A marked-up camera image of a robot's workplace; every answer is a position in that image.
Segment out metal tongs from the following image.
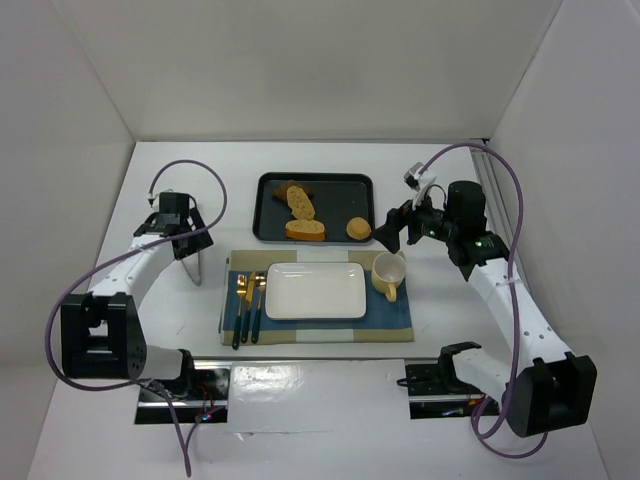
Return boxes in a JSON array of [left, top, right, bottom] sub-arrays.
[[180, 251, 203, 287]]

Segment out long bread slice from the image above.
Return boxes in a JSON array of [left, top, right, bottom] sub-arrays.
[[286, 186, 315, 220]]

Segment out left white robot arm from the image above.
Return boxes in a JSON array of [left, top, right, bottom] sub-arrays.
[[60, 192, 213, 382]]

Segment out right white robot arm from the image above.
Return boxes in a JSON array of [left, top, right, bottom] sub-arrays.
[[373, 180, 597, 438]]

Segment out orange crust bread slice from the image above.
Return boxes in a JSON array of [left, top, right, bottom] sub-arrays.
[[285, 219, 326, 242]]

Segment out dark brown bread piece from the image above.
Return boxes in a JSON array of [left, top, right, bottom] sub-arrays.
[[272, 180, 313, 202]]

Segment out round bun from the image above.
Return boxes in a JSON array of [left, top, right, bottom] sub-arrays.
[[346, 217, 372, 241]]

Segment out yellow mug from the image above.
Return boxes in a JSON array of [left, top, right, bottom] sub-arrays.
[[371, 252, 407, 302]]

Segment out blue beige placemat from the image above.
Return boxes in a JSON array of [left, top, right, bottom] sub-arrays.
[[219, 250, 414, 347]]

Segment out black baking tray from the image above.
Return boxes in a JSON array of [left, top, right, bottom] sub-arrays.
[[252, 172, 375, 244]]

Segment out white rectangular plate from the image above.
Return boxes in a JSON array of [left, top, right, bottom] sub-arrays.
[[265, 262, 366, 321]]

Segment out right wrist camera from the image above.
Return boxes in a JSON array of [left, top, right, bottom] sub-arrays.
[[403, 162, 437, 210]]

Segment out gold fork green handle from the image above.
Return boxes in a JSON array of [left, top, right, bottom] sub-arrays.
[[231, 274, 248, 350]]

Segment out aluminium rail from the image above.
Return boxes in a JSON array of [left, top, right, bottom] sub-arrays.
[[470, 147, 513, 245]]

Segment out gold knife green handle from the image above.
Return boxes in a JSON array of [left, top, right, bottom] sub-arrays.
[[240, 272, 256, 344]]

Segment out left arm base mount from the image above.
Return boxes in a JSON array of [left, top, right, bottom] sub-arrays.
[[134, 360, 231, 425]]

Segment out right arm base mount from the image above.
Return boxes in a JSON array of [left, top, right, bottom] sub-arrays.
[[396, 362, 485, 420]]

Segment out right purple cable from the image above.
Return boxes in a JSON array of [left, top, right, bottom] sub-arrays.
[[421, 143, 547, 459]]

